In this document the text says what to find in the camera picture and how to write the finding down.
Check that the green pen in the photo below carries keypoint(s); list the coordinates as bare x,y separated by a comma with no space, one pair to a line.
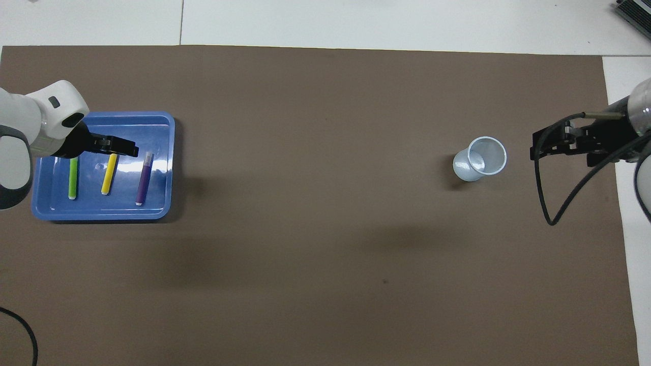
73,178

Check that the purple pen white cap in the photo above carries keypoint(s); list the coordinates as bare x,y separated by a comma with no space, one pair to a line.
144,180

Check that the brown table mat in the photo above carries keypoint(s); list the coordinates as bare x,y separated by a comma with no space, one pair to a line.
305,254

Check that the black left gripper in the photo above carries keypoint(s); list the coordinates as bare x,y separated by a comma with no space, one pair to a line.
79,142

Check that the grey ribbed device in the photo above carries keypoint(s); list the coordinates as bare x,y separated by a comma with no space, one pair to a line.
635,12

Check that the blue plastic tray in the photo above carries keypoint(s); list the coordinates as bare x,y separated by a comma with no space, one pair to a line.
157,193

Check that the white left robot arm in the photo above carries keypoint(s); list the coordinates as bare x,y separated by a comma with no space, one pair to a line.
20,132

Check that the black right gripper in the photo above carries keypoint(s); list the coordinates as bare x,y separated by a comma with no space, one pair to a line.
613,134

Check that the yellow pen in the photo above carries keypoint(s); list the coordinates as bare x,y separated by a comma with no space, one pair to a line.
109,175

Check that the clear plastic cup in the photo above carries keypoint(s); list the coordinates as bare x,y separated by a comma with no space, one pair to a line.
473,168

